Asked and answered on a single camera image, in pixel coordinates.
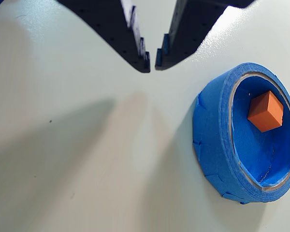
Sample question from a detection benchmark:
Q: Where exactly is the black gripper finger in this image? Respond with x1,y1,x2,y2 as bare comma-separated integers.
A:
154,0,257,72
57,0,151,74

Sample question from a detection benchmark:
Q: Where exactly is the small orange block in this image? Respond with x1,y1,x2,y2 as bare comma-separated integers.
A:
247,90,285,133

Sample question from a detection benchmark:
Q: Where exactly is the blue masking tape roll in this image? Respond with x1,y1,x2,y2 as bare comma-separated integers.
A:
192,62,290,206

